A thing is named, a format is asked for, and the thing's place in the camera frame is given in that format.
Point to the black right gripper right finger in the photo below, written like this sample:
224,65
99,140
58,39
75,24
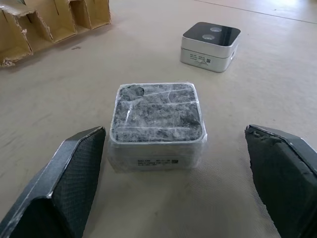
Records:
282,178

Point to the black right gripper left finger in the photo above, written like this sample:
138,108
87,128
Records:
57,183

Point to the cardboard divider tray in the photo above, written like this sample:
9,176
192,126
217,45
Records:
49,22

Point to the plastic-wrapped silver camera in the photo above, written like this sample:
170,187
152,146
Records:
156,126

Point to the unwrapped silver camera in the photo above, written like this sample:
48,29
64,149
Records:
210,47

